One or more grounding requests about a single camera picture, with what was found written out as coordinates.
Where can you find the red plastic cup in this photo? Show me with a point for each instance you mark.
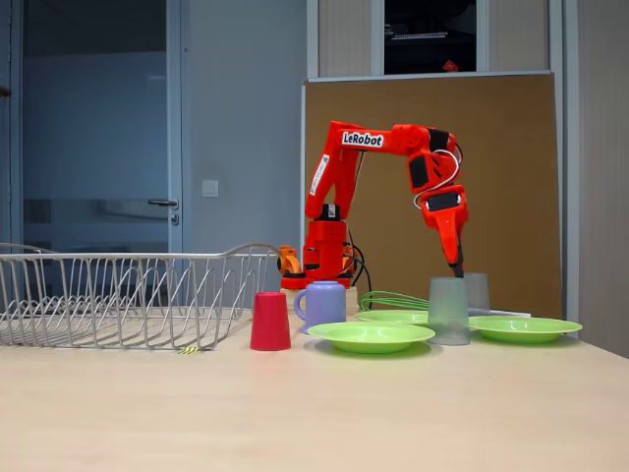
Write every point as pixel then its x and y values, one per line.
pixel 270 324

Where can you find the red gripper with motor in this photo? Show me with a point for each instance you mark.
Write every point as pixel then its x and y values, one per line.
pixel 446 220

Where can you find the wooden base block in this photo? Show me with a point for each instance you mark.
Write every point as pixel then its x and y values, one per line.
pixel 352 300

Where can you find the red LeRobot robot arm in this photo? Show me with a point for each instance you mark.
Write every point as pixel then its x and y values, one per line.
pixel 334 162

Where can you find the blue glazed door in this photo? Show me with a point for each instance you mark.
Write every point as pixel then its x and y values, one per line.
pixel 98 98

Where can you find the white light switch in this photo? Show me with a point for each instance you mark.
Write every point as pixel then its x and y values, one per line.
pixel 211 188

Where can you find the yellow black striped tape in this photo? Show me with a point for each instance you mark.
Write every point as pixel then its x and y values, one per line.
pixel 188 350

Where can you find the brown partition board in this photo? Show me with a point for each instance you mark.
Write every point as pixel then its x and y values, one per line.
pixel 506 172

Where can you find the orange clamp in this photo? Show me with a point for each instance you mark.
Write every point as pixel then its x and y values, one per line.
pixel 348 260
pixel 287 260

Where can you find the grey translucent plastic cup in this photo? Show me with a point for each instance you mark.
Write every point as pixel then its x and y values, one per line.
pixel 479 295
pixel 448 314

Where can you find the green plastic plate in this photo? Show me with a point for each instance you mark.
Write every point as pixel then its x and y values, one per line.
pixel 393 317
pixel 526 328
pixel 368 335

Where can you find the purple plastic mug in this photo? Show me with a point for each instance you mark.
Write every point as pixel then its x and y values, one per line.
pixel 324 305

